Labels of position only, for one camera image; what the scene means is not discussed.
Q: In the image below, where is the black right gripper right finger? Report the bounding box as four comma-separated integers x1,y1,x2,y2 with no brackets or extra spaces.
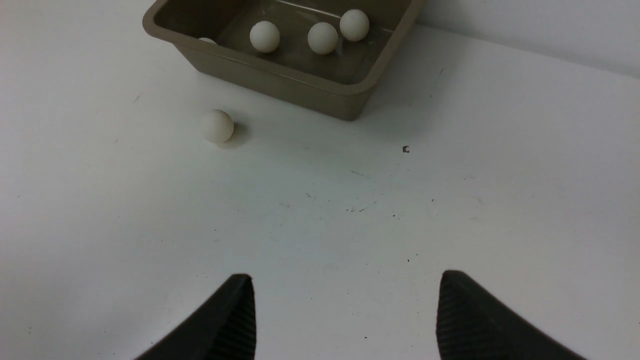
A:
435,269,583,360

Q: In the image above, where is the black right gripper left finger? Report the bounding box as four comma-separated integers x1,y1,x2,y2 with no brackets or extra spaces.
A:
138,273,258,360

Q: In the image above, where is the marked white table-tennis ball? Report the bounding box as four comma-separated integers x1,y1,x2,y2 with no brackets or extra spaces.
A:
200,109,234,144

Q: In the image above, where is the tan plastic bin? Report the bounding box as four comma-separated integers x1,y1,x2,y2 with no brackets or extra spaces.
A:
142,0,425,121

